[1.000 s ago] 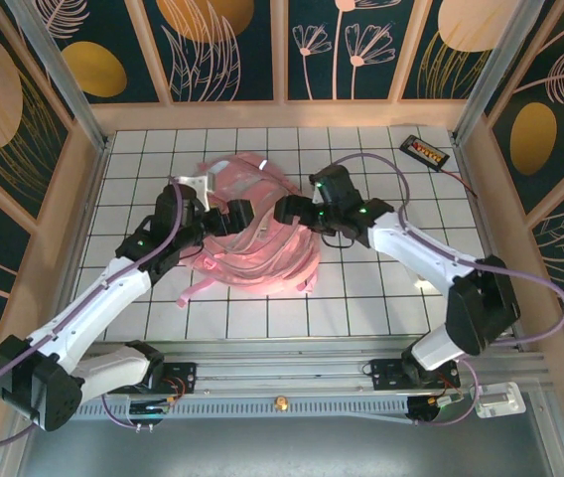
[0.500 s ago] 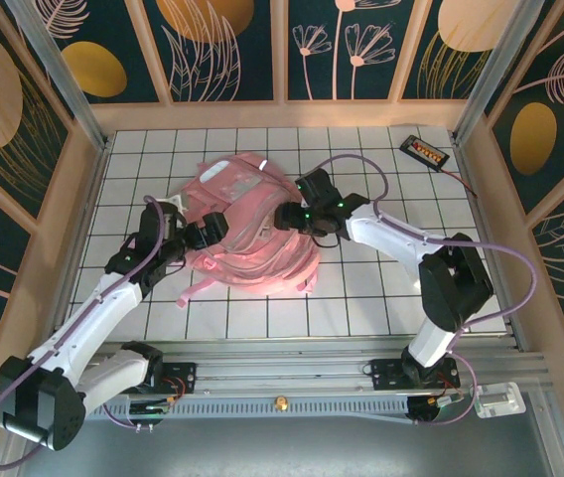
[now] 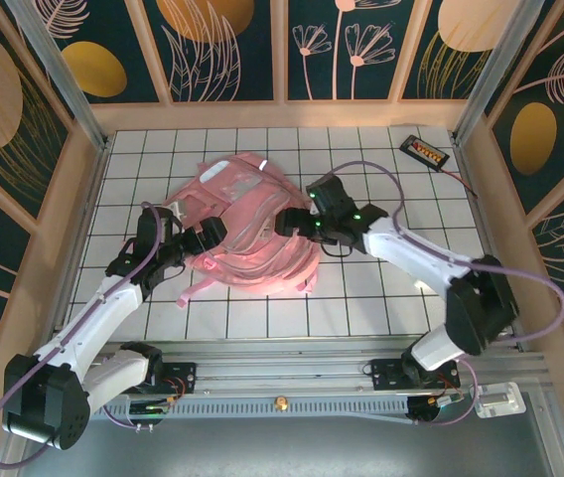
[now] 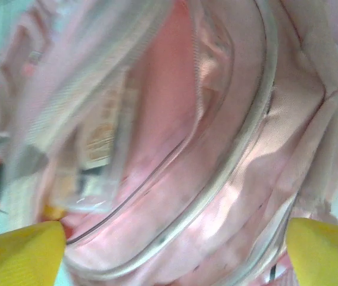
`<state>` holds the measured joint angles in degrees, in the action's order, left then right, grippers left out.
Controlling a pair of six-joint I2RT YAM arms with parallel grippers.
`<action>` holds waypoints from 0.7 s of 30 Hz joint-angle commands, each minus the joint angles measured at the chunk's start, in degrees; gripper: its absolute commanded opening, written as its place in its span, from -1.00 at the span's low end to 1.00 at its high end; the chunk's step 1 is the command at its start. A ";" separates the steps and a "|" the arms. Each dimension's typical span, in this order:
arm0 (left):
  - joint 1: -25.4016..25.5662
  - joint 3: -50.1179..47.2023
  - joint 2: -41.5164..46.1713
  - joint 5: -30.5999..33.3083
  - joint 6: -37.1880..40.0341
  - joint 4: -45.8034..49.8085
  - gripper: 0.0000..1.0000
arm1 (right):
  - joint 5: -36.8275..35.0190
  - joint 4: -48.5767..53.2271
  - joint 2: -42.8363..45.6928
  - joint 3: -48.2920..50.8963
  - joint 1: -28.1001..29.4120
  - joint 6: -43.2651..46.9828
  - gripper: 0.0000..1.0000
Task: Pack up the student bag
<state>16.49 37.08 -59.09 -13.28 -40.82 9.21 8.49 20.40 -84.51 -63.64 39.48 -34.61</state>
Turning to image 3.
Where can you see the pink student backpack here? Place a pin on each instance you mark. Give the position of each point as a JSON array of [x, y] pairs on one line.
[[257, 248]]

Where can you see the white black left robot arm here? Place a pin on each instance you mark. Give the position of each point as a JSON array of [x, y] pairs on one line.
[[103, 308]]

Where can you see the small green-lit circuit board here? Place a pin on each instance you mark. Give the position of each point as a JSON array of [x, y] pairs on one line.
[[150, 410]]

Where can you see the small brass knob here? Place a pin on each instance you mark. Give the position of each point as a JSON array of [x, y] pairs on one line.
[[280, 403]]

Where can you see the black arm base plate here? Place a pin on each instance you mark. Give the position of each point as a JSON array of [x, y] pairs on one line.
[[386, 375], [187, 377]]

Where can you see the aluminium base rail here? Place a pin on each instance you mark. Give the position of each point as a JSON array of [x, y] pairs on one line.
[[282, 370]]

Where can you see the aluminium frame post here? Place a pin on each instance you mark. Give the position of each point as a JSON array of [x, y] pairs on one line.
[[498, 69], [54, 69]]

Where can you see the clear plastic bracket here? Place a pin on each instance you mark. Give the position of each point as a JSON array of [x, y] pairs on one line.
[[503, 400]]

